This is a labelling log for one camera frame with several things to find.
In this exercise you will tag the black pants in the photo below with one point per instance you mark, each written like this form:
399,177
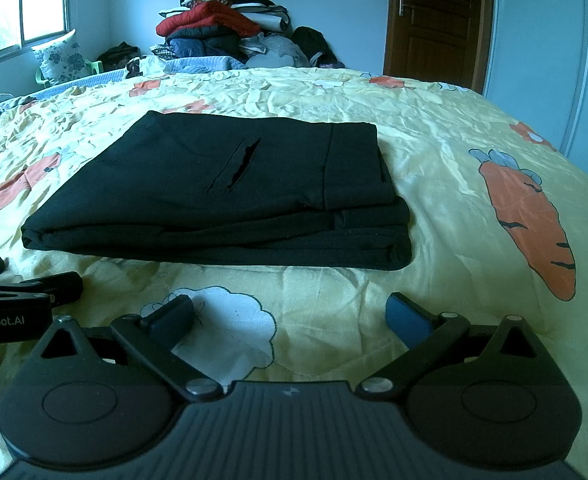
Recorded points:
174,185

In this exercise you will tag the white wardrobe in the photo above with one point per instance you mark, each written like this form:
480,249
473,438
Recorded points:
538,35

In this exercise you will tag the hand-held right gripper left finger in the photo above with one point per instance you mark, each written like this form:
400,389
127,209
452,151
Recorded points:
174,314

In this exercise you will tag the floral pillow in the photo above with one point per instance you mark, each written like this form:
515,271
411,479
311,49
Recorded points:
61,57

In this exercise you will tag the yellow carrot print bedsheet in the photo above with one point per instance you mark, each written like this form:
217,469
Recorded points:
448,125

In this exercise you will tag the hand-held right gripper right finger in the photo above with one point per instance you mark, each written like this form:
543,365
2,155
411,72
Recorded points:
404,316

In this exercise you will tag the black white patterned cloth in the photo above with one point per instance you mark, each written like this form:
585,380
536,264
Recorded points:
144,66

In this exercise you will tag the green plastic chair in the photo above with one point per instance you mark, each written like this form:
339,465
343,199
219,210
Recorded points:
95,66

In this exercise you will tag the blue quilt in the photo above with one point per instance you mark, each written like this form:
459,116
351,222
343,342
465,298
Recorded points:
199,63

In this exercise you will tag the black bag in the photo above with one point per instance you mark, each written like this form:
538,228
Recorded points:
119,55

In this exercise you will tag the brown wooden door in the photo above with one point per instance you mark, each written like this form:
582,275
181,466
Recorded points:
433,40

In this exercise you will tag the pile of clothes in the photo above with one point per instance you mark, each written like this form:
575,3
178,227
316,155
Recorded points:
209,20

